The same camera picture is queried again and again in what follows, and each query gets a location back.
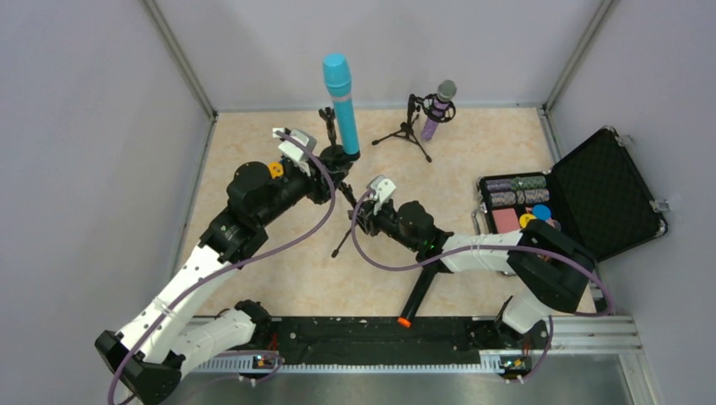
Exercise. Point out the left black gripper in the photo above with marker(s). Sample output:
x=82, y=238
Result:
x=329, y=178

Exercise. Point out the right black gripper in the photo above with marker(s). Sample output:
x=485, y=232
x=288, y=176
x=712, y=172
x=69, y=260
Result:
x=368, y=218

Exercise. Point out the tripod stand with clip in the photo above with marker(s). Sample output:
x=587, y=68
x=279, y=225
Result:
x=348, y=193

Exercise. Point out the round base clamp stand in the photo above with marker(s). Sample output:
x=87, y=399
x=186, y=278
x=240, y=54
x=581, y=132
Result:
x=334, y=152

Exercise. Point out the tripod stand with shock mount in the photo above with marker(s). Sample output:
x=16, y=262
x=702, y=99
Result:
x=407, y=127

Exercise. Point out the blue plastic tube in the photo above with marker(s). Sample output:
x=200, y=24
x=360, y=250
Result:
x=337, y=79

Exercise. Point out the purple glitter microphone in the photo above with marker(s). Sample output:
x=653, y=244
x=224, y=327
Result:
x=439, y=108

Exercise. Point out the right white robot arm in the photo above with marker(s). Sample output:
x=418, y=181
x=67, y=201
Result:
x=553, y=268

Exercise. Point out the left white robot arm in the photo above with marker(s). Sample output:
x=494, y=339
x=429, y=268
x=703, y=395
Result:
x=152, y=354

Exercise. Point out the yellow traffic light brick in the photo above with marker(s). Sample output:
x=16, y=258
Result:
x=276, y=169

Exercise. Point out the black microphone orange end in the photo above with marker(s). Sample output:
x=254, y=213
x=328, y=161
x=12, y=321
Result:
x=418, y=293

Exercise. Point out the pink block in case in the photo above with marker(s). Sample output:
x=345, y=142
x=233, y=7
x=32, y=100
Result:
x=506, y=220

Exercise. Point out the yellow round chip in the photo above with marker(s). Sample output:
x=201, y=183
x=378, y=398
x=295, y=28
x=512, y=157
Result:
x=525, y=219

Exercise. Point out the poker chip stacks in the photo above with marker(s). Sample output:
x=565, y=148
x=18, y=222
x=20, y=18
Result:
x=518, y=190

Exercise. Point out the blue round chip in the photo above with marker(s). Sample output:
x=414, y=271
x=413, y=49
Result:
x=542, y=212

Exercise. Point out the open black carrying case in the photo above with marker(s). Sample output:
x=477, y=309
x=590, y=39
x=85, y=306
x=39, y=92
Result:
x=598, y=197

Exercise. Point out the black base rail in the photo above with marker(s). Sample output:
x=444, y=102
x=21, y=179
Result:
x=381, y=341

